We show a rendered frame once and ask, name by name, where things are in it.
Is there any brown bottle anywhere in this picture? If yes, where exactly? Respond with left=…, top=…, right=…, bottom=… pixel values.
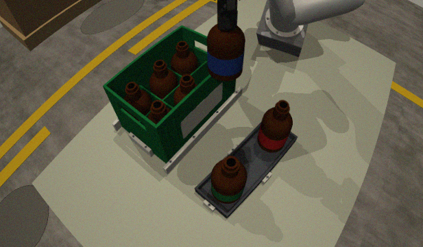
left=149, top=60, right=178, bottom=99
left=171, top=41, right=198, bottom=76
left=257, top=100, right=293, bottom=153
left=124, top=82, right=152, bottom=116
left=147, top=100, right=171, bottom=124
left=211, top=156, right=247, bottom=204
left=173, top=74, right=197, bottom=106
left=207, top=14, right=245, bottom=81

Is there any green plastic crate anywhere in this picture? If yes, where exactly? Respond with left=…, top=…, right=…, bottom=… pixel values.
left=103, top=32, right=236, bottom=163

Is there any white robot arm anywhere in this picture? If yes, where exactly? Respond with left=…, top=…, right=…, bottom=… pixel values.
left=265, top=0, right=365, bottom=38

